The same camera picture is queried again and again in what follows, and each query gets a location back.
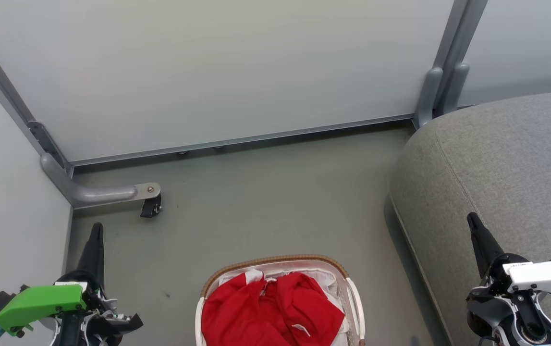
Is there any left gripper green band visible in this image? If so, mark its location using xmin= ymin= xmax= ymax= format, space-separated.
xmin=0 ymin=222 xmax=144 ymax=346

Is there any grey metal partition foot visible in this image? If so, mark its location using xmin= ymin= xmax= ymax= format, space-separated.
xmin=41 ymin=153 xmax=161 ymax=210

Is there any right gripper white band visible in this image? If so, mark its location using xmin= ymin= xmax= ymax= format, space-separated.
xmin=466 ymin=212 xmax=551 ymax=299

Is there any white laundry basket woven rim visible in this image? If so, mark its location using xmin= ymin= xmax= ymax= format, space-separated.
xmin=195 ymin=255 xmax=366 ymax=346

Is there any grey partition post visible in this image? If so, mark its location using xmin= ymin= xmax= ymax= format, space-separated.
xmin=412 ymin=0 xmax=490 ymax=130

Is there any red garment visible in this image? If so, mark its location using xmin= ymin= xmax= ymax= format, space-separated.
xmin=202 ymin=272 xmax=346 ymax=346

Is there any grey fabric sofa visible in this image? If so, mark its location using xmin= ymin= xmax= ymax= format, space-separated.
xmin=390 ymin=88 xmax=551 ymax=346

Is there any white cloth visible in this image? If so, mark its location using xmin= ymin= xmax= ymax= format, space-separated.
xmin=218 ymin=262 xmax=351 ymax=337

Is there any black caster wheel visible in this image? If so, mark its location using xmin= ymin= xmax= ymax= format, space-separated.
xmin=141 ymin=194 xmax=163 ymax=219

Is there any grey partition frame bar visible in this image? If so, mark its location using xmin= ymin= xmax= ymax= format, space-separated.
xmin=0 ymin=19 xmax=75 ymax=178

